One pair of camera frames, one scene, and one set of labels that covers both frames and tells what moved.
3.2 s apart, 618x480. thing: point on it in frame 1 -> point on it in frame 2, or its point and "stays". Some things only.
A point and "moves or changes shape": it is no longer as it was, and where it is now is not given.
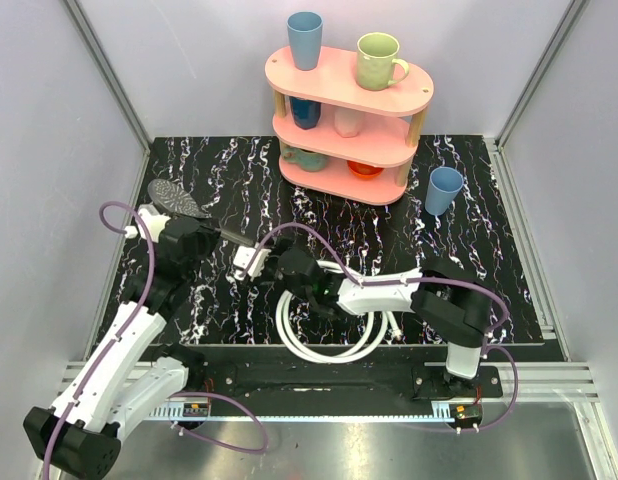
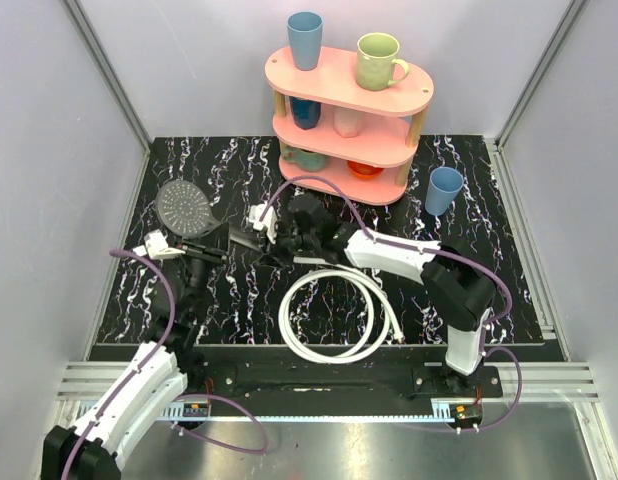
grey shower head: (170, 196) moves or changes shape
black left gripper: (200, 236) -> (203, 252)
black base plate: (336, 380) stays
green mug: (376, 55) stays
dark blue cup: (306, 113) stays
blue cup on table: (444, 186) stays
